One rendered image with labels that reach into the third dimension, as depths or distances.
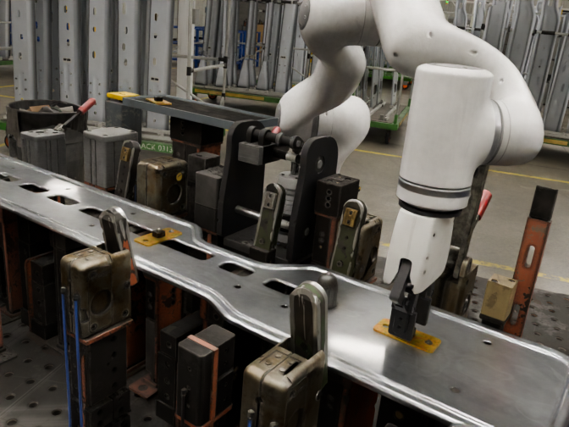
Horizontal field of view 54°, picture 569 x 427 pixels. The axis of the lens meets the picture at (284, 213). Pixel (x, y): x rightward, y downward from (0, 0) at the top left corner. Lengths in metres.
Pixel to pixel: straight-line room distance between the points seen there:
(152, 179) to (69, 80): 4.59
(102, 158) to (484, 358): 0.87
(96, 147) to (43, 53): 4.58
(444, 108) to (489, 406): 0.33
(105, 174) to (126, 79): 4.17
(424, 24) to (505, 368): 0.43
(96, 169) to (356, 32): 0.63
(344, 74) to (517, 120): 0.53
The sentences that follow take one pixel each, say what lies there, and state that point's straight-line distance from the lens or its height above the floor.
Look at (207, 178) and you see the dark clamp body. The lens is 1.10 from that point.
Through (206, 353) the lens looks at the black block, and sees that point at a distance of 0.70.
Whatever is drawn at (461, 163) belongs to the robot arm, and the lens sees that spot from 0.65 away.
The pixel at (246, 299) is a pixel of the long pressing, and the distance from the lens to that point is 0.80.
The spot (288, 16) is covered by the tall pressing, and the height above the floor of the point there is 1.40.
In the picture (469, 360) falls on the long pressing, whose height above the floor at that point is 1.00.
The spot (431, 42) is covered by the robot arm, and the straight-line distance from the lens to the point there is 0.74.
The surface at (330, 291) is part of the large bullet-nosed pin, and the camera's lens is 0.78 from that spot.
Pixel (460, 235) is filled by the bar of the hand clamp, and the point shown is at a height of 1.10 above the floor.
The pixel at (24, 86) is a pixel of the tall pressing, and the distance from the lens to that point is 5.68.
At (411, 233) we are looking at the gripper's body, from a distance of 0.66.
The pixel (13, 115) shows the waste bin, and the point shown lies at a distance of 3.79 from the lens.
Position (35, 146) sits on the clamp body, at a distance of 1.48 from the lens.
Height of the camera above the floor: 1.38
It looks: 19 degrees down
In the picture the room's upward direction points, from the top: 5 degrees clockwise
